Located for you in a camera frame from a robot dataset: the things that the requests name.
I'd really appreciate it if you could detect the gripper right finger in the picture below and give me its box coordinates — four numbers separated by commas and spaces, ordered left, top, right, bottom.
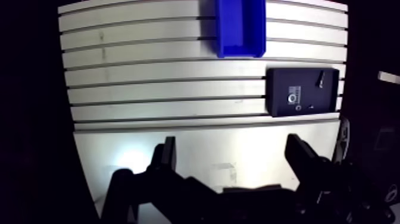
284, 133, 396, 224

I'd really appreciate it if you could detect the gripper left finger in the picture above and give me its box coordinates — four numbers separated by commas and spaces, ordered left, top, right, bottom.
100, 136, 220, 224

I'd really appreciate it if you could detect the black tray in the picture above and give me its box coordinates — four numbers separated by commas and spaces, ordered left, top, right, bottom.
265, 67, 340, 118

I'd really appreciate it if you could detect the steel bolt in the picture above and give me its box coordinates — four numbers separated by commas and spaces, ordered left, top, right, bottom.
316, 70, 326, 89

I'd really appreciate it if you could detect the blue bin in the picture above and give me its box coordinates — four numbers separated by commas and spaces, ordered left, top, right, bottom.
215, 0, 267, 59

